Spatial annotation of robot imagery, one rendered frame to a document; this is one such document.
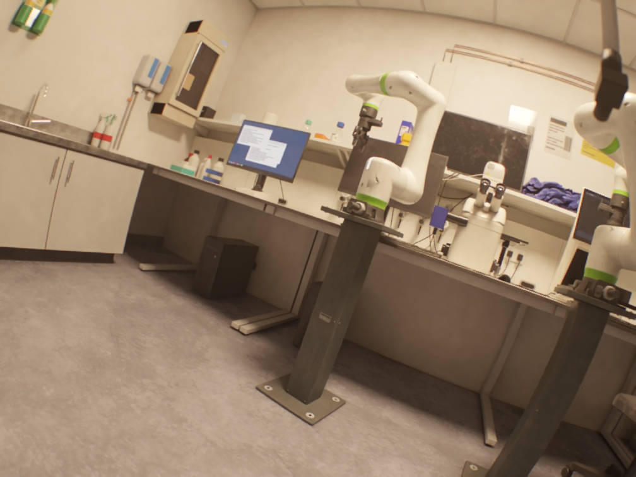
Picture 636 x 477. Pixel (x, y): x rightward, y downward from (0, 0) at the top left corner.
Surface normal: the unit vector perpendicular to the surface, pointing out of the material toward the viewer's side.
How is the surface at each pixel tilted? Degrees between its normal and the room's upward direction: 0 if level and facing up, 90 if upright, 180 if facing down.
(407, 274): 90
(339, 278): 90
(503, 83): 90
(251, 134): 86
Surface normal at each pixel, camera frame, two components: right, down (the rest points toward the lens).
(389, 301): -0.40, -0.07
